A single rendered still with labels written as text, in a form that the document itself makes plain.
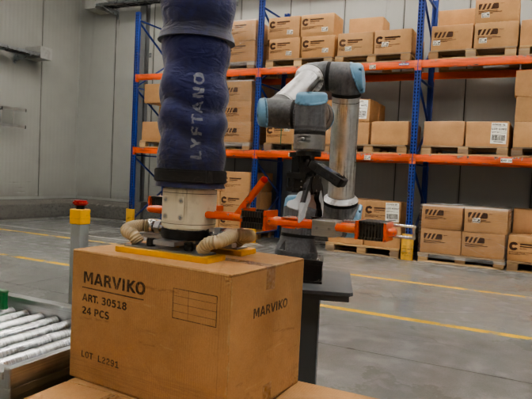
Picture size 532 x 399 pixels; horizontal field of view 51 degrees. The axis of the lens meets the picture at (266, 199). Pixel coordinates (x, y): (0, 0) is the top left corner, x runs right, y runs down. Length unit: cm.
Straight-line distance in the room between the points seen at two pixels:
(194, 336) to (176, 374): 13
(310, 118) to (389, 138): 734
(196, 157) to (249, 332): 53
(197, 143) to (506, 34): 744
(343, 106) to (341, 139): 13
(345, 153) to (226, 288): 102
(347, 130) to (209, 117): 74
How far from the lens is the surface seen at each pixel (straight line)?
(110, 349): 177
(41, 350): 220
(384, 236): 146
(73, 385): 185
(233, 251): 175
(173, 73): 171
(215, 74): 172
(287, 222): 157
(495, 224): 854
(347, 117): 224
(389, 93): 1032
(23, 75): 1326
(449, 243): 864
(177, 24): 173
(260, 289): 156
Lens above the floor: 120
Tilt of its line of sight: 3 degrees down
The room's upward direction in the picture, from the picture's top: 3 degrees clockwise
